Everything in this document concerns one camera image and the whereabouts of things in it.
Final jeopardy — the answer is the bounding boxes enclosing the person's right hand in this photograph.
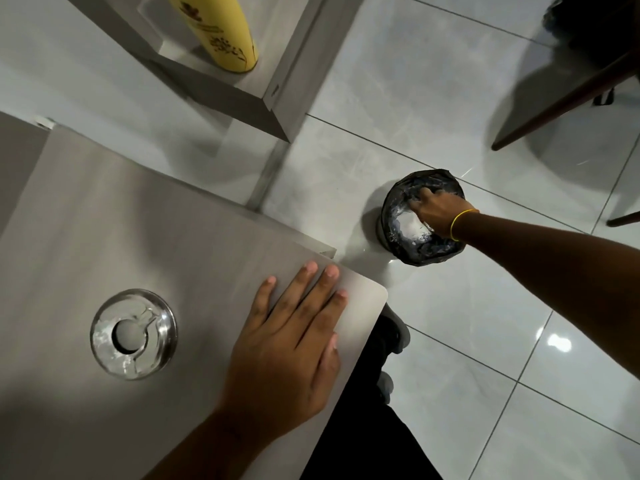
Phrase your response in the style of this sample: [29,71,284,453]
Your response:
[410,187,467,241]

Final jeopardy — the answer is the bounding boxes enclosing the person's left forearm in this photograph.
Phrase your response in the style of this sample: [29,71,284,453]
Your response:
[134,409,304,480]

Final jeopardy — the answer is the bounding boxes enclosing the yellow wristband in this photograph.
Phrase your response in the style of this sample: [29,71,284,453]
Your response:
[450,209,480,242]

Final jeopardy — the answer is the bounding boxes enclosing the round glass ashtray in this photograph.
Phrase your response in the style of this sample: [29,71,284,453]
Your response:
[90,289,178,381]

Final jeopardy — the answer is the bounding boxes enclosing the black trash bag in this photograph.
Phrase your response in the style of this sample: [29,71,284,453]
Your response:
[381,169,467,268]

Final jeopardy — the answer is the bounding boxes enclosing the white crumpled tissue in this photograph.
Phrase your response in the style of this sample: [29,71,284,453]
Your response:
[395,214,435,244]

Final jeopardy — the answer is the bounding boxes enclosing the person's right forearm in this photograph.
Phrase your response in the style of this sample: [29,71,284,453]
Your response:
[456,213,640,381]

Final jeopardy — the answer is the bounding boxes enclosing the person's dark shoe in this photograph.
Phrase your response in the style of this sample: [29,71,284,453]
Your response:
[375,304,411,356]
[376,371,397,406]

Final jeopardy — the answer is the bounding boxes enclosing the person's left hand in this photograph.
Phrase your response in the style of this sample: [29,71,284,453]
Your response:
[219,261,349,446]

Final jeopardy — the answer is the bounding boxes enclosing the gray trash bin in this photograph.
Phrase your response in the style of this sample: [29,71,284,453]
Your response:
[375,207,401,251]

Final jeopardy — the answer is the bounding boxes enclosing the yellow floral spray can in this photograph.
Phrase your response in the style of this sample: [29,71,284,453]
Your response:
[164,0,260,74]

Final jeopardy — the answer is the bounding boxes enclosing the gray shelf unit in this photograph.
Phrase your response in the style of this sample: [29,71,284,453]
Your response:
[64,0,372,143]

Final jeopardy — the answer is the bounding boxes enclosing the dark chair seat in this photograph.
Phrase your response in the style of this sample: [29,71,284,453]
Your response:
[542,0,640,70]

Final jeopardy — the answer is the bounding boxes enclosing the person's black trousers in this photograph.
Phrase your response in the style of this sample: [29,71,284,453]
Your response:
[299,315,446,480]

